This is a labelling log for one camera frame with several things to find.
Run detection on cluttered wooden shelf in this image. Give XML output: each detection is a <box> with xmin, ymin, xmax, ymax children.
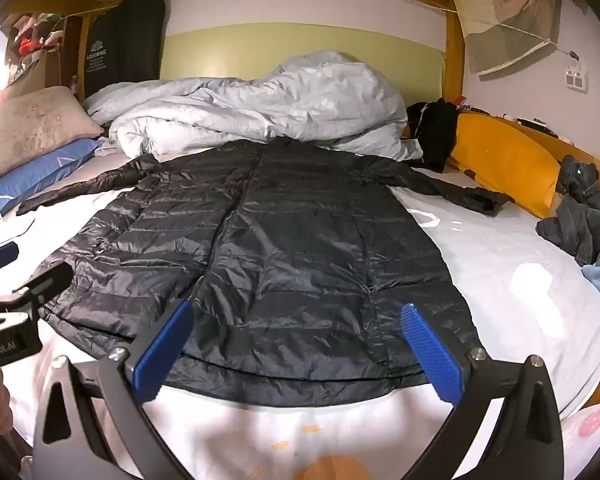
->
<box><xmin>0</xmin><ymin>10</ymin><xmax>83</xmax><ymax>96</ymax></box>

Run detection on pink floral pillow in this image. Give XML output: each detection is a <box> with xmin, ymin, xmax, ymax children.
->
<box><xmin>0</xmin><ymin>85</ymin><xmax>105</xmax><ymax>181</ymax></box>

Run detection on checked hanging curtain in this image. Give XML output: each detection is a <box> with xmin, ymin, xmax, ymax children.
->
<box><xmin>452</xmin><ymin>0</ymin><xmax>573</xmax><ymax>77</ymax></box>

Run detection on black puffer jacket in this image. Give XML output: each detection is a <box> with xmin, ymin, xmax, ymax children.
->
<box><xmin>17</xmin><ymin>136</ymin><xmax>512</xmax><ymax>407</ymax></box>

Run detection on wooden bunk bed frame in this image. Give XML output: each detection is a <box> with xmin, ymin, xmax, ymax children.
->
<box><xmin>0</xmin><ymin>0</ymin><xmax>600</xmax><ymax>201</ymax></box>

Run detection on grey crumpled duvet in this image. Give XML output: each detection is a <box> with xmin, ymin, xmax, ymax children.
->
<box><xmin>82</xmin><ymin>51</ymin><xmax>423</xmax><ymax>162</ymax></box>

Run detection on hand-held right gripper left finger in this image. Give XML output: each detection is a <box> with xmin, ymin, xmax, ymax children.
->
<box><xmin>32</xmin><ymin>299</ymin><xmax>196</xmax><ymax>480</ymax></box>

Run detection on white wall socket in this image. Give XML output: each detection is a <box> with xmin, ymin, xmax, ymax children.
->
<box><xmin>562</xmin><ymin>50</ymin><xmax>592</xmax><ymax>95</ymax></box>

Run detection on blue pillow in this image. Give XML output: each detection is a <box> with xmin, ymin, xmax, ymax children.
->
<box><xmin>0</xmin><ymin>137</ymin><xmax>105</xmax><ymax>238</ymax></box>

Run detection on long yellow pillow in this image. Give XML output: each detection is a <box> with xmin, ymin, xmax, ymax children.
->
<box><xmin>447</xmin><ymin>110</ymin><xmax>563</xmax><ymax>220</ymax></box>

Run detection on dark grey jeans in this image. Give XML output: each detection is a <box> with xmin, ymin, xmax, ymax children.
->
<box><xmin>536</xmin><ymin>154</ymin><xmax>600</xmax><ymax>267</ymax></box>

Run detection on black hoodie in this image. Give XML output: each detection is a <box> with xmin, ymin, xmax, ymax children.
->
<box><xmin>405</xmin><ymin>99</ymin><xmax>461</xmax><ymax>173</ymax></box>

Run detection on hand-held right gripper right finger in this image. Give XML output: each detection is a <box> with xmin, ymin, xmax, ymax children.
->
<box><xmin>400</xmin><ymin>302</ymin><xmax>566</xmax><ymax>480</ymax></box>

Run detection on black hanging garment bag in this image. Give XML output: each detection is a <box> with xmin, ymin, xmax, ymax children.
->
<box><xmin>82</xmin><ymin>0</ymin><xmax>167</xmax><ymax>101</ymax></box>

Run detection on green headboard panel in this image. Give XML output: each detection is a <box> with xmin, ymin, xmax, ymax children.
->
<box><xmin>160</xmin><ymin>25</ymin><xmax>448</xmax><ymax>92</ymax></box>

